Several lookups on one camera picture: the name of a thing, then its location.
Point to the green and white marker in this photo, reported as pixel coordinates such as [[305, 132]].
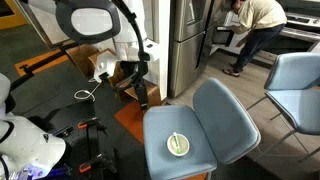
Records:
[[176, 142]]

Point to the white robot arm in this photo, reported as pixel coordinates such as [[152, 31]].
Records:
[[30, 143]]

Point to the blue upholstered chair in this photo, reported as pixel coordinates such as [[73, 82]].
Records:
[[166, 126]]

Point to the white round bowl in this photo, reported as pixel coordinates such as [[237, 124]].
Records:
[[184, 148]]

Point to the blue chair with metal legs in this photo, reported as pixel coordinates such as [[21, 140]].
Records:
[[293, 106]]

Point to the brown cardboard box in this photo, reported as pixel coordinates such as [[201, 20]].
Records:
[[151, 93], [81, 56]]

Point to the stainless steel refrigerator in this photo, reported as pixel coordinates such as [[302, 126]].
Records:
[[183, 50]]

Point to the white device housing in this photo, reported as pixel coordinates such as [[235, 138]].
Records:
[[104, 66]]

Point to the black orange bar clamp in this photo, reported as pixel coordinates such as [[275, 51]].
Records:
[[91, 123], [96, 161]]

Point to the black metal stand bar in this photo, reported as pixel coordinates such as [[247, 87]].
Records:
[[40, 65]]

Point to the person in beige shirt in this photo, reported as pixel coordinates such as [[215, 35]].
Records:
[[258, 15]]

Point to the white framed panel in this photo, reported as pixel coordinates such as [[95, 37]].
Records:
[[43, 20]]

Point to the stainless steel oven range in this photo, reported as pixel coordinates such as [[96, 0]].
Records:
[[300, 30]]

